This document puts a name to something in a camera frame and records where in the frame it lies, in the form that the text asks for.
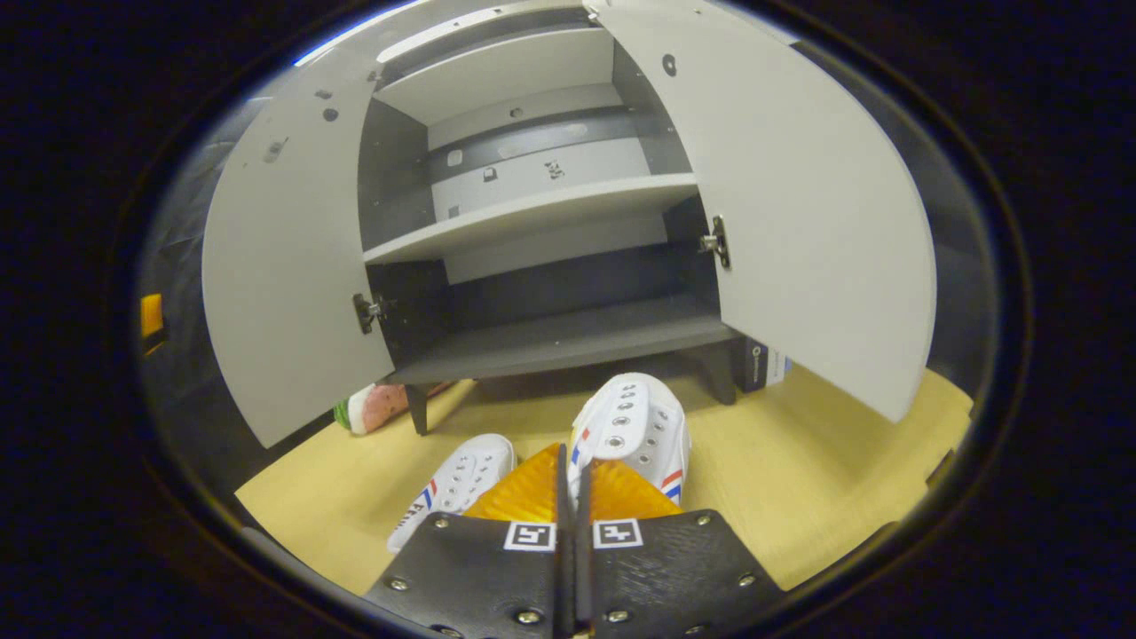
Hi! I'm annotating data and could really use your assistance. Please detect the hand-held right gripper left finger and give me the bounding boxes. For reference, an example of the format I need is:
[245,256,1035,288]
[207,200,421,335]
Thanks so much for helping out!
[364,442,569,639]

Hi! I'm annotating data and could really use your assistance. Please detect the watermelon plush toy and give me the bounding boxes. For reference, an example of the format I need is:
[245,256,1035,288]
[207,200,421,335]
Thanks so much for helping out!
[335,382,454,436]

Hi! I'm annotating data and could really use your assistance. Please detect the black backdrop cloth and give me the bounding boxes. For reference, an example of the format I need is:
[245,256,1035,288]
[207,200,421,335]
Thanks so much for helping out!
[133,89,1008,516]

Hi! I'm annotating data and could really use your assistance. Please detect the blue white box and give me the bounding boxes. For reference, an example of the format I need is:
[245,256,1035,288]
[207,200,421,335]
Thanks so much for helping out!
[737,337,793,393]

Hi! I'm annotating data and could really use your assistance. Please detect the white striped shoe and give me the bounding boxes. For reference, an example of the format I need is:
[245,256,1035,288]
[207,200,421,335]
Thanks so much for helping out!
[387,433,517,556]
[568,373,691,507]

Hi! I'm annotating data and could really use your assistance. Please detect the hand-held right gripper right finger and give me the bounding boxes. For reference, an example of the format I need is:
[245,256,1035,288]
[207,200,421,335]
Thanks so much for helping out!
[572,457,786,639]

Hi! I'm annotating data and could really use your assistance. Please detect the white shoe cabinet door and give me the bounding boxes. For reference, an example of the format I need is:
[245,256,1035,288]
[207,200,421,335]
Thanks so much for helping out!
[201,64,398,449]
[590,0,937,424]

